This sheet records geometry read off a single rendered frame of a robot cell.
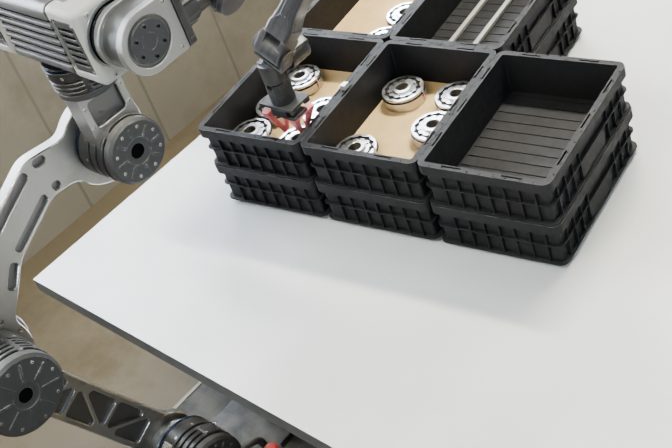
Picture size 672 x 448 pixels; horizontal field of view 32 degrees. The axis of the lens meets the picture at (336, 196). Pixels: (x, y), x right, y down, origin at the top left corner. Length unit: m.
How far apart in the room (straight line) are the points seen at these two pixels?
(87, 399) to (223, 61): 2.18
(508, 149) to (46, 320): 1.96
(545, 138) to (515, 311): 0.40
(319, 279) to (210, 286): 0.26
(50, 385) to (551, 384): 0.97
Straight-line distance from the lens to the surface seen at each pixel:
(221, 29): 4.57
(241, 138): 2.67
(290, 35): 2.49
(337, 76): 2.93
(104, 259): 2.90
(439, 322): 2.38
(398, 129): 2.68
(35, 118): 4.15
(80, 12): 2.07
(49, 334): 3.94
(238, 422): 2.98
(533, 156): 2.50
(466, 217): 2.43
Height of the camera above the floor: 2.39
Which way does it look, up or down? 38 degrees down
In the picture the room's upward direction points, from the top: 21 degrees counter-clockwise
